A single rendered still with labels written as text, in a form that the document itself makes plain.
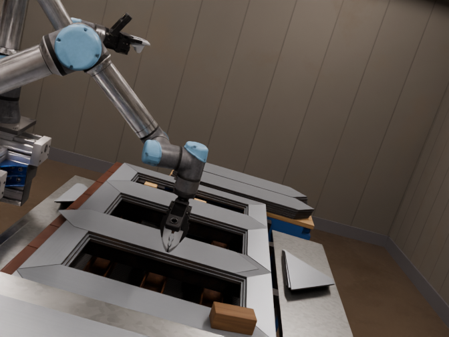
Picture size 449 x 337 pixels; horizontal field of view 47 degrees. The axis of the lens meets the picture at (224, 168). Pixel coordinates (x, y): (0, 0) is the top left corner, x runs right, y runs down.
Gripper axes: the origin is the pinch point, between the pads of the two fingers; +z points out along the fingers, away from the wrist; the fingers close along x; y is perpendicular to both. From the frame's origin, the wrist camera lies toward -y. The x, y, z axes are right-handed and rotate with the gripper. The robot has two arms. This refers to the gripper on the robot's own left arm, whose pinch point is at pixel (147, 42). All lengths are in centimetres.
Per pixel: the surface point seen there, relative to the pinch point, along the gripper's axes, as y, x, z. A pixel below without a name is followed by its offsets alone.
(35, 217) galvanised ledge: 74, 35, -37
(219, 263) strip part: 50, 95, 13
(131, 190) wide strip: 57, 34, 0
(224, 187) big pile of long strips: 58, 19, 55
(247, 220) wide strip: 54, 57, 47
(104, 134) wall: 134, -218, 67
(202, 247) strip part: 51, 84, 11
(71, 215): 54, 65, -32
